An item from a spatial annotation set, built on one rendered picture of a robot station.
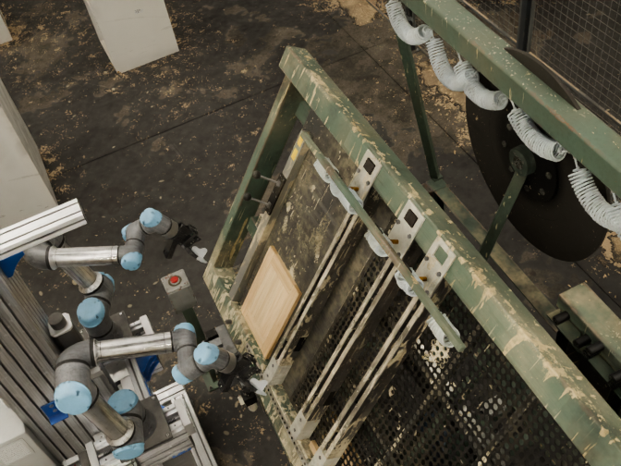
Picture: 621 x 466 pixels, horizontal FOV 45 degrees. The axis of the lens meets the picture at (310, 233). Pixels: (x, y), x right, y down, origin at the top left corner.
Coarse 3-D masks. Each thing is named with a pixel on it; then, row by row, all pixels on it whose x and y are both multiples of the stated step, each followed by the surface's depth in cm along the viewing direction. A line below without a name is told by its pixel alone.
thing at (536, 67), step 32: (480, 128) 286; (512, 128) 261; (480, 160) 297; (512, 160) 263; (544, 160) 250; (544, 192) 259; (608, 192) 227; (512, 224) 293; (544, 224) 270; (576, 224) 250; (576, 256) 258
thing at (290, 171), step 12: (300, 132) 309; (300, 156) 312; (288, 168) 316; (288, 180) 319; (276, 204) 325; (264, 216) 332; (276, 216) 330; (264, 228) 332; (252, 240) 341; (264, 240) 337; (252, 252) 340; (252, 264) 345; (240, 276) 349; (240, 288) 353
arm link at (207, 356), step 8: (200, 344) 253; (208, 344) 251; (200, 352) 251; (208, 352) 249; (216, 352) 252; (224, 352) 256; (200, 360) 250; (208, 360) 250; (216, 360) 252; (224, 360) 255; (200, 368) 253; (208, 368) 253; (216, 368) 255; (224, 368) 257
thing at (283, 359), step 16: (368, 176) 261; (336, 192) 258; (368, 192) 266; (368, 208) 271; (352, 224) 274; (336, 240) 282; (352, 240) 280; (336, 256) 282; (320, 272) 290; (336, 272) 288; (320, 288) 291; (304, 304) 300; (320, 304) 298; (304, 320) 300; (288, 336) 310; (304, 336) 308; (288, 352) 311; (272, 368) 318; (288, 368) 319; (272, 384) 321
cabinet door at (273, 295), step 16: (272, 256) 330; (272, 272) 331; (288, 272) 322; (256, 288) 341; (272, 288) 330; (288, 288) 319; (256, 304) 342; (272, 304) 330; (288, 304) 318; (256, 320) 341; (272, 320) 330; (256, 336) 340; (272, 336) 329
